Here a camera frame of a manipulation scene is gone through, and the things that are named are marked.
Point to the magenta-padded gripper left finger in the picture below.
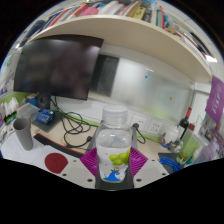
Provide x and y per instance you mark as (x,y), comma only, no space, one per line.
(88,163)

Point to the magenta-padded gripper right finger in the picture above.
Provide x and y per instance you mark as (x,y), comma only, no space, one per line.
(137,161)

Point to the clear plastic water bottle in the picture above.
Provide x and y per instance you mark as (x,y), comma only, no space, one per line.
(113,143)

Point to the flat round red coaster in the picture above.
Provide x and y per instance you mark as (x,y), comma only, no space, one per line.
(56,163)

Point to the white ceramic jar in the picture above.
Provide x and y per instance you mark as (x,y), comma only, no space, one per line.
(171,134)

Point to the green translucent cup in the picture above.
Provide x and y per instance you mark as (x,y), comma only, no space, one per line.
(189,150)

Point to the dark wine bottle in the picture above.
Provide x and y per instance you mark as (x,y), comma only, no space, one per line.
(184,123)

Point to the blue circuit board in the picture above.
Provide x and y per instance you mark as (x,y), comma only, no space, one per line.
(44,116)

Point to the grey cup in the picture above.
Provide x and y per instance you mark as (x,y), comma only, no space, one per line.
(23,135)

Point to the handwritten white paper sheet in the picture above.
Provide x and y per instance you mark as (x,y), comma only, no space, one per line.
(13,148)

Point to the clear plastic box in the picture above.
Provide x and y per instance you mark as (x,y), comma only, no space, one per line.
(28,112)

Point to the blue round container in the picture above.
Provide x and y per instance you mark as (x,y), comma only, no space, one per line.
(32,100)

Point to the green box with tissues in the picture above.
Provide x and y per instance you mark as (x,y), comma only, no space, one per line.
(8,111)

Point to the purple hanging banner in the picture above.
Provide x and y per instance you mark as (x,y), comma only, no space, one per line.
(216,100)

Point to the black computer monitor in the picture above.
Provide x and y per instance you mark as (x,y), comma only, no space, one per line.
(58,66)

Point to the white wall socket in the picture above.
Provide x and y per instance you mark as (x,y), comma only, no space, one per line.
(155,126)
(137,120)

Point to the wall shelf with books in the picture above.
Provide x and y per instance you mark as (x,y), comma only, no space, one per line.
(133,33)

